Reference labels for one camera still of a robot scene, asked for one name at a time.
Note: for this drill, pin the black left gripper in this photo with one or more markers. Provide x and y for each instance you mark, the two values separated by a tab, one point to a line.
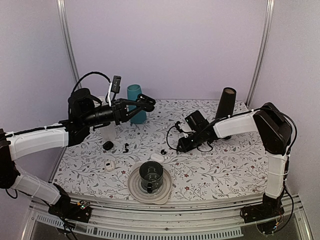
123	115

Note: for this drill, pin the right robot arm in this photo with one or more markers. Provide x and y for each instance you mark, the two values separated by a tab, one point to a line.
274	127

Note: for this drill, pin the small black earbud case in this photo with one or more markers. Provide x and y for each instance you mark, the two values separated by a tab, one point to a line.
108	145

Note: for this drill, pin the left aluminium frame post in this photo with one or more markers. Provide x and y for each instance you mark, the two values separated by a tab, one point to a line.
62	13

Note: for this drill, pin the black oval charging case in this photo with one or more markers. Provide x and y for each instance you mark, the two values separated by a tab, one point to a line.
147	103

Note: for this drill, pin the beige round plate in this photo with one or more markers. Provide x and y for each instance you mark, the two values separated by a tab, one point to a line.
157	193

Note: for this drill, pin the dark glass mug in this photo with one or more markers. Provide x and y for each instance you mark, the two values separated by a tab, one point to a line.
151	174

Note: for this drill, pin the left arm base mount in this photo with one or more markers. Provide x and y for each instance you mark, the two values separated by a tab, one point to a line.
71	211

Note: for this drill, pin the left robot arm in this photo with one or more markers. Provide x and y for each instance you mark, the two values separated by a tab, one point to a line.
85	112

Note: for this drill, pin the dark brown tall cup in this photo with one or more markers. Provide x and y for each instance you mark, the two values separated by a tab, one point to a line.
226	103

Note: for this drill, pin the black clip earbud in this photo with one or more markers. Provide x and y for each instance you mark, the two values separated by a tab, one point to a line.
163	152

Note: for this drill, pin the small white earbud case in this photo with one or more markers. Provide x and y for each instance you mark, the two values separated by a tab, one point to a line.
109	166

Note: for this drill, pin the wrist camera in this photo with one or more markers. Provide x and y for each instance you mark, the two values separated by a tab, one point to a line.
182	128
113	90

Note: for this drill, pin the white open charging case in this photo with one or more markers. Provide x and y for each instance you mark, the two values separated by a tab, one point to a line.
157	158

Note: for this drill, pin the clear plastic cup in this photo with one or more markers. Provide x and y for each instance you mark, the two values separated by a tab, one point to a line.
108	133

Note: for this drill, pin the aluminium frame post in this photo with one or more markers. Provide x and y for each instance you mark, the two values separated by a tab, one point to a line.
270	4
62	13

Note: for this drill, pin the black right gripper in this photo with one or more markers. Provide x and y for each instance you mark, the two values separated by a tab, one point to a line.
185	146

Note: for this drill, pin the floral table cloth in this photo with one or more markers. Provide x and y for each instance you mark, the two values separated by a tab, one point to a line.
221	170

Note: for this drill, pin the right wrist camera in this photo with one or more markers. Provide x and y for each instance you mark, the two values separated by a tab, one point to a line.
182	128

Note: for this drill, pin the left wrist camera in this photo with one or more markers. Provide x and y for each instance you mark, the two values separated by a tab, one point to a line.
113	90

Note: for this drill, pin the right aluminium frame post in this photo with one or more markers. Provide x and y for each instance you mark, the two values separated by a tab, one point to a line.
270	4

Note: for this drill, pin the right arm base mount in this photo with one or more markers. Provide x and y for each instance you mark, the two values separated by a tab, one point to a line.
258	212

